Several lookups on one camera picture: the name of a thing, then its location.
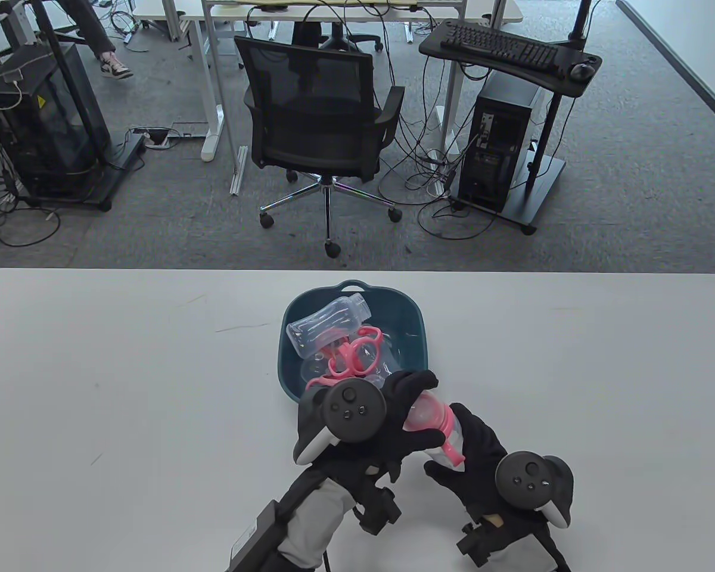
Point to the person's right hand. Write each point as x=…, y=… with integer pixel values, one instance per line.
x=479, y=471

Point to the person's left hand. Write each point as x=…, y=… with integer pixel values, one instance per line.
x=393, y=447

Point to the pink bottle nipple collar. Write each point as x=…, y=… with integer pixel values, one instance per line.
x=335, y=360

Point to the clear dome bottle cap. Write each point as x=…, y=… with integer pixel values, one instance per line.
x=313, y=369

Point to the black white VR controller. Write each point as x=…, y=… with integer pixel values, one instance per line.
x=351, y=411
x=527, y=476

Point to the teal plastic basin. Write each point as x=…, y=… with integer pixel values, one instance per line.
x=411, y=322

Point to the black adapter box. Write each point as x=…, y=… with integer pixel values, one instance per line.
x=253, y=539

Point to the black rolling workstation cart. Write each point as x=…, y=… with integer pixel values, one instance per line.
x=548, y=179

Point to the aluminium profile bar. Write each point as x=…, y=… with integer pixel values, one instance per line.
x=239, y=170

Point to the black computer tower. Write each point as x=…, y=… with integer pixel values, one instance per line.
x=500, y=131

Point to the white standing desk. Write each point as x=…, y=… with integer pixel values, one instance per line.
x=210, y=134

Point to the black mesh office chair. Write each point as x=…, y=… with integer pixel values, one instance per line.
x=310, y=89

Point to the black white power strip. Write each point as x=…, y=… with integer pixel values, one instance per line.
x=157, y=140

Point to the black wheeled stand with pole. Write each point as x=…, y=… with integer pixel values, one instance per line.
x=125, y=158

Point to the black office chair base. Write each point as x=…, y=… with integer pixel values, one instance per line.
x=339, y=42

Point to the black computer mouse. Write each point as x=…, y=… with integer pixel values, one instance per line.
x=581, y=71

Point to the black keyboard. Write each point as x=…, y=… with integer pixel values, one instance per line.
x=500, y=47

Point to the black equipment cabinet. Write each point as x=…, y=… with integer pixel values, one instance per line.
x=42, y=131

